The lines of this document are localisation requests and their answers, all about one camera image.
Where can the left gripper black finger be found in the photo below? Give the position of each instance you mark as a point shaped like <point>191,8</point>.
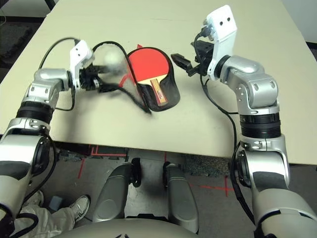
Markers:
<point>109,86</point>
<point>104,69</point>

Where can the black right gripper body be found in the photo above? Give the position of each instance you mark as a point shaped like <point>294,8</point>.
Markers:
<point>204,57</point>

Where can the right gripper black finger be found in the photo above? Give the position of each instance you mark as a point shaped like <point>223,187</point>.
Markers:
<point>182,64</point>

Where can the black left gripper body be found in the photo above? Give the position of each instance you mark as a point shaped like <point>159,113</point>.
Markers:
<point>89,78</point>

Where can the red and black paddle case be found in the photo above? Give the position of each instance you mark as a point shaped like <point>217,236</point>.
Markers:
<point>171,89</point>

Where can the red ping-pong paddle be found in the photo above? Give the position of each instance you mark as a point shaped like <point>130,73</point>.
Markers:
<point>148,64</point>

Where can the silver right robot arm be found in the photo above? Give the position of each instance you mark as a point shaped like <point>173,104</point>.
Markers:
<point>262,148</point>

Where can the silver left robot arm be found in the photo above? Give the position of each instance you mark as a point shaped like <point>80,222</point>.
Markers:
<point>24,138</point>

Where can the black-framed side table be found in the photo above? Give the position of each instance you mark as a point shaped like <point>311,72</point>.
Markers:
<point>52,3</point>

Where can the black foam floor mat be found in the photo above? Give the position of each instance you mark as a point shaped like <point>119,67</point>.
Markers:
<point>13,39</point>

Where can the grey robot left leg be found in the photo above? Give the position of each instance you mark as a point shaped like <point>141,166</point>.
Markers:
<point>111,196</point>

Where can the grey robot leg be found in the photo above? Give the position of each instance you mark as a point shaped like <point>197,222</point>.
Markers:
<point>180,198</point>
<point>111,196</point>

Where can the white sneaker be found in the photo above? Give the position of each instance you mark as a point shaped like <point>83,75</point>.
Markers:
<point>80,208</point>
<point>34,198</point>

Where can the small blue box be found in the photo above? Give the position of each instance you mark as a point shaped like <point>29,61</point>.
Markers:
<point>55,202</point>

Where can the grey robot right leg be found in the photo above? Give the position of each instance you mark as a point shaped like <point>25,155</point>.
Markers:
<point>180,198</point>

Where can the grey robot torso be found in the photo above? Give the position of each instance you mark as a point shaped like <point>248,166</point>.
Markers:
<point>123,230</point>

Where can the khaki trouser leg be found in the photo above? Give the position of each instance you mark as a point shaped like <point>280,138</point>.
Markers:
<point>47,220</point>

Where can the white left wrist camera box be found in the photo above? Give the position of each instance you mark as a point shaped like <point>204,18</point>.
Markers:
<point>79,53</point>

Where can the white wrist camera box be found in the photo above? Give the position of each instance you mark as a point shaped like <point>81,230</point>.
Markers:
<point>79,53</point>
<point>223,24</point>

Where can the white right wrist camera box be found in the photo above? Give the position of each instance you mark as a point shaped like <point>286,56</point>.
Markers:
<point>223,24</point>

